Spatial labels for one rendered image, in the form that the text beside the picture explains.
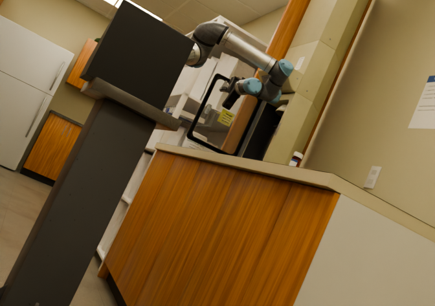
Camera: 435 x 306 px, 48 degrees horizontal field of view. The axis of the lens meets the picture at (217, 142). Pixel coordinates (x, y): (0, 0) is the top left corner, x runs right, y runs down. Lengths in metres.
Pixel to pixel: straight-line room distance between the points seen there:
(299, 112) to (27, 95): 5.07
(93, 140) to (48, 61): 5.45
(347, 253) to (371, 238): 0.09
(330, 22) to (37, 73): 5.07
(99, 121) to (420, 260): 1.10
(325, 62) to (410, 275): 1.34
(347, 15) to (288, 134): 0.71
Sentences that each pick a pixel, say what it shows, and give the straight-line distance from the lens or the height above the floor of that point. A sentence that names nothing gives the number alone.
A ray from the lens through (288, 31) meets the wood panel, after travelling 2.94.
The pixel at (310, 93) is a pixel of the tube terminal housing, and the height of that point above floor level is 1.44.
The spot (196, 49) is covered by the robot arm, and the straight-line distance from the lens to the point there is 2.28.
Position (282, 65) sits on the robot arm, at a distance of 2.26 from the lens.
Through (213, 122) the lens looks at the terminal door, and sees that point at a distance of 2.67.
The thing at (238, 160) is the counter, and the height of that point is 0.92.
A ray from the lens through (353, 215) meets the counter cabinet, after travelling 1.42.
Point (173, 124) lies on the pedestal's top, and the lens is 1.67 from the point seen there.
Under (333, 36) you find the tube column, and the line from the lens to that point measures 2.65.
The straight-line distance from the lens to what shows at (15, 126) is 7.05.
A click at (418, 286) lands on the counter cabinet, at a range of 1.63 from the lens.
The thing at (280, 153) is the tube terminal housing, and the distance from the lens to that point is 2.46.
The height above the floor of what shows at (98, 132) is 0.78.
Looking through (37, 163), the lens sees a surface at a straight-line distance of 7.20.
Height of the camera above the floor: 0.73
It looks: 7 degrees up
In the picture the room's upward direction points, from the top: 25 degrees clockwise
